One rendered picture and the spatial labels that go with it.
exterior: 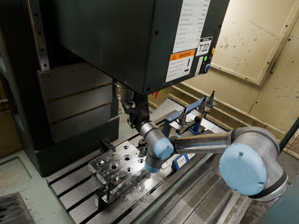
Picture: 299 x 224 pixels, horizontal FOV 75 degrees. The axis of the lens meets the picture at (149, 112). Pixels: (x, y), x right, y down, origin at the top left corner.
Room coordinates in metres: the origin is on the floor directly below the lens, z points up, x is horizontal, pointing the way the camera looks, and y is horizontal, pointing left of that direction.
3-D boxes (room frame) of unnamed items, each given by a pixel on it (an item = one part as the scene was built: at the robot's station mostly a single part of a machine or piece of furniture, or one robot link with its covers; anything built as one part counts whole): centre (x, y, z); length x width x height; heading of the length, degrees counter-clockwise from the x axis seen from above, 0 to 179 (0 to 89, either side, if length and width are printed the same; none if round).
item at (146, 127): (0.64, -0.01, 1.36); 0.08 x 0.05 x 0.08; 126
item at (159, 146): (0.57, -0.06, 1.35); 0.11 x 0.08 x 0.09; 36
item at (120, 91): (0.80, 0.11, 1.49); 0.16 x 0.16 x 0.12
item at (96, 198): (0.57, 0.15, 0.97); 0.13 x 0.03 x 0.15; 141
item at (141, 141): (1.07, -0.04, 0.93); 0.26 x 0.05 x 0.06; 146
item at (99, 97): (1.08, 0.46, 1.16); 0.48 x 0.05 x 0.51; 141
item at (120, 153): (0.77, 0.12, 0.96); 0.29 x 0.23 x 0.05; 141
